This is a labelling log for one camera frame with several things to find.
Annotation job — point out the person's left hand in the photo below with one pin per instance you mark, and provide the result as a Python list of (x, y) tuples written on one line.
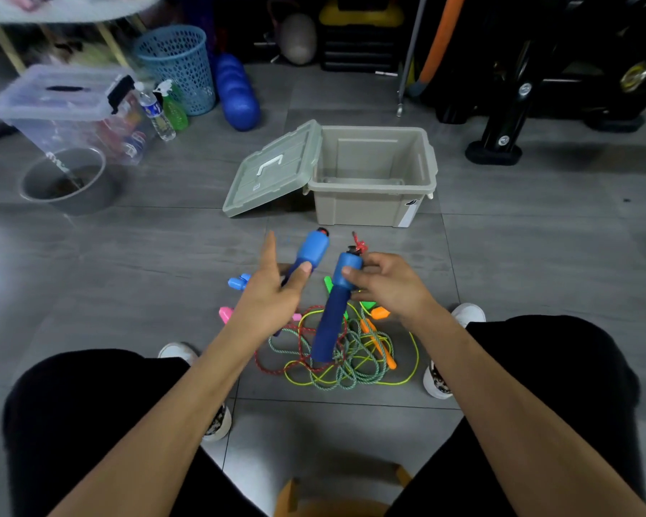
[(266, 306)]

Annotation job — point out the person's right hand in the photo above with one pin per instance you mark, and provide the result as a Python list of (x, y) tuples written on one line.
[(395, 290)]

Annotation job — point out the grey plastic storage box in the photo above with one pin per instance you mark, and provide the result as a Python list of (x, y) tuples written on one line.
[(360, 209)]

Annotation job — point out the person's right forearm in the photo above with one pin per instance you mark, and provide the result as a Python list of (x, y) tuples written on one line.
[(527, 436)]

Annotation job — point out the person's left forearm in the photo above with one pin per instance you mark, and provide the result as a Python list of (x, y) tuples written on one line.
[(151, 441)]

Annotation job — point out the grey-green box lid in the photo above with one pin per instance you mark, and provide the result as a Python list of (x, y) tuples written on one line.
[(272, 177)]

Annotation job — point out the person's right leg black trousers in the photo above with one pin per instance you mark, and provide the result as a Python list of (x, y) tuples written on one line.
[(581, 360)]

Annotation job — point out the person's leg black trousers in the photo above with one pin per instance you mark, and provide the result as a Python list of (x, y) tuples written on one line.
[(54, 409), (581, 360)]

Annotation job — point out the person's left leg black trousers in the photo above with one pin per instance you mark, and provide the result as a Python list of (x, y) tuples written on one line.
[(54, 409)]

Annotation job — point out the white right shoe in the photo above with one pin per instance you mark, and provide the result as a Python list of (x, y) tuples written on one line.
[(436, 384)]

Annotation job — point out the white shoe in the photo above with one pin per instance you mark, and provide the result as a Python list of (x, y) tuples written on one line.
[(436, 384), (219, 425)]

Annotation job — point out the white left shoe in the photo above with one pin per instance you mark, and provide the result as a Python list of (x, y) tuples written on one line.
[(219, 425)]

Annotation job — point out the black dumbbell rack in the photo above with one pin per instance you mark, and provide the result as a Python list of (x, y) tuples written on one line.
[(503, 131)]

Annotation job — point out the wooden stool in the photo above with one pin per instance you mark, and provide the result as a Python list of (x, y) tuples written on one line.
[(285, 500)]

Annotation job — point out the grey metal bowl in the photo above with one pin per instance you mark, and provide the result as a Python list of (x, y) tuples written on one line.
[(99, 199)]

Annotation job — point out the clear water bottle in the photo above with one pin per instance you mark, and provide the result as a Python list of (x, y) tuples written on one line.
[(161, 126)]

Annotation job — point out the green spray bottle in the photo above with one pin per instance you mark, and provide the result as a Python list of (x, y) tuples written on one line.
[(176, 115)]

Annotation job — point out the orange and green foam stick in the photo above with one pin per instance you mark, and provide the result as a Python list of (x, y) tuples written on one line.
[(438, 43)]

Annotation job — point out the light blue mesh basket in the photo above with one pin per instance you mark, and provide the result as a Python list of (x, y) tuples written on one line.
[(177, 69)]

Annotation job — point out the beige exercise ball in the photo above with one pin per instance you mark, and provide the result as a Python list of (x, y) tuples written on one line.
[(297, 40)]

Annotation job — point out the clear plastic lidded bin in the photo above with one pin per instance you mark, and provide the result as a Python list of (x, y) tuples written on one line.
[(48, 113)]

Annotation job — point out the black dumbbell gold end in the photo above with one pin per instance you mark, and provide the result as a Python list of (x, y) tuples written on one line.
[(636, 77)]

